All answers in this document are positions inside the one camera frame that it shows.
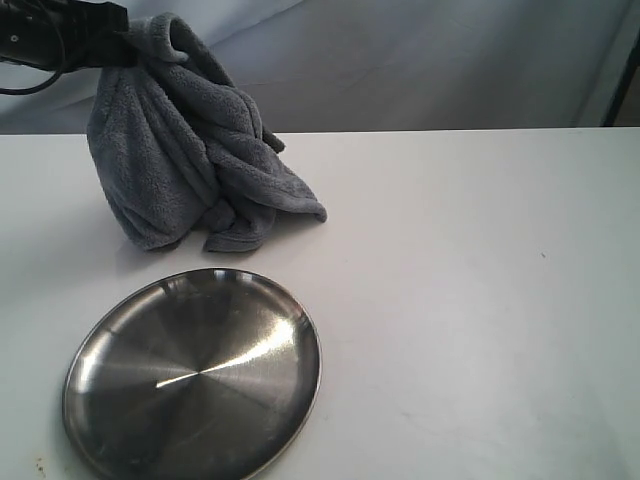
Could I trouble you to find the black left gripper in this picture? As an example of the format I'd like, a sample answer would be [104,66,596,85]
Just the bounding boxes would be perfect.
[1,1,137,69]

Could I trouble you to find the grey fluffy towel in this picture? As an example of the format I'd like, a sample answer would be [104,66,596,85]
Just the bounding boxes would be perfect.
[87,13,327,253]

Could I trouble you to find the grey backdrop cloth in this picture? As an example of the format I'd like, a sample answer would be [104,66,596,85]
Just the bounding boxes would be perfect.
[0,0,640,135]

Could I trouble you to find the round stainless steel plate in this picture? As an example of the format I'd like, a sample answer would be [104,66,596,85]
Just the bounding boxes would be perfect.
[61,268,322,479]

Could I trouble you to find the black stand pole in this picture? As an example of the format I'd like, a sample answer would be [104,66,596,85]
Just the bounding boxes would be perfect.
[601,35,639,127]

